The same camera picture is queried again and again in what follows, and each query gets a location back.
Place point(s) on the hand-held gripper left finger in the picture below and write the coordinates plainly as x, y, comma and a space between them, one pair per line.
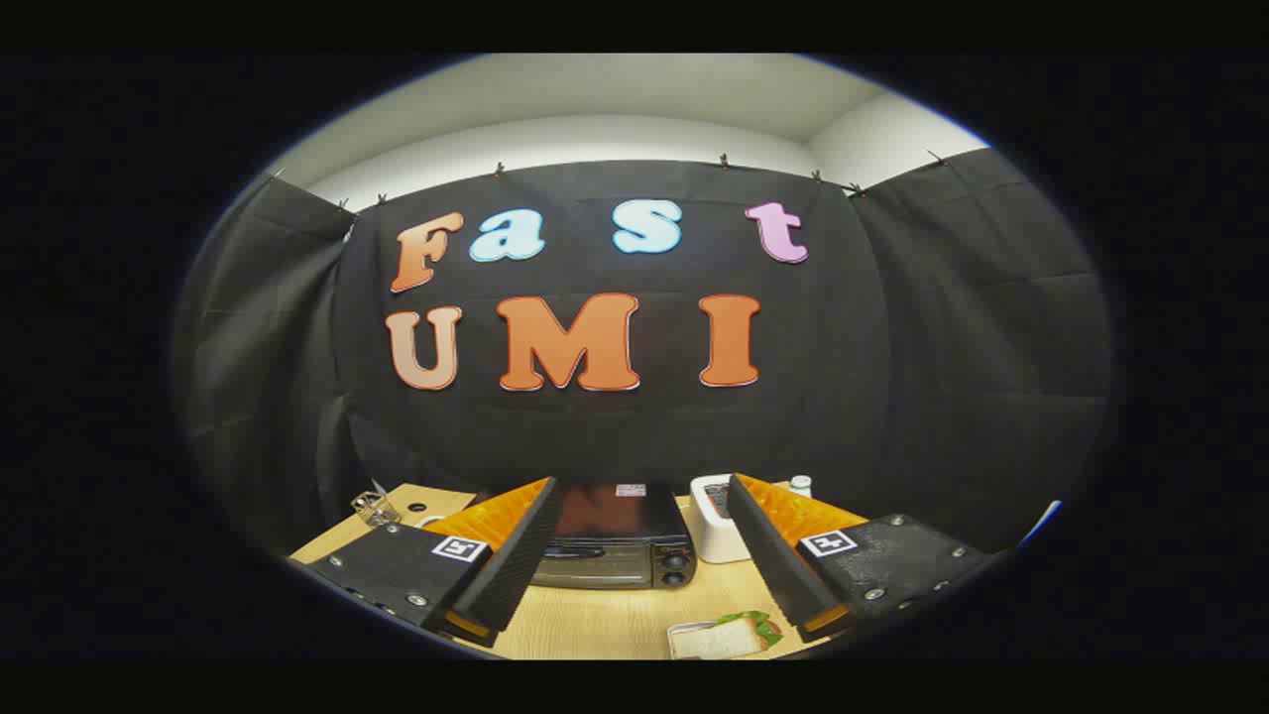
516, 555

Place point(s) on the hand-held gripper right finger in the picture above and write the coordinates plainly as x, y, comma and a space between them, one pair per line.
778, 560

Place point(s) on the lettuce sandwich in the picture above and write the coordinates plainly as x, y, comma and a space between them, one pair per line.
724, 640

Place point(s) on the black toaster oven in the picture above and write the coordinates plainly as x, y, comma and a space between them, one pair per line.
615, 555

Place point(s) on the white toaster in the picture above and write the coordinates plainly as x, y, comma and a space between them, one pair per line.
714, 540

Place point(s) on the white green-label bottle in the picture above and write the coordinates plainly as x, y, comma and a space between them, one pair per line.
800, 486

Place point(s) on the small white cup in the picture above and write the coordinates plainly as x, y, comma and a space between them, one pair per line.
430, 520

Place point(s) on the small metal tray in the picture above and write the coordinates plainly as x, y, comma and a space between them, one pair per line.
673, 635

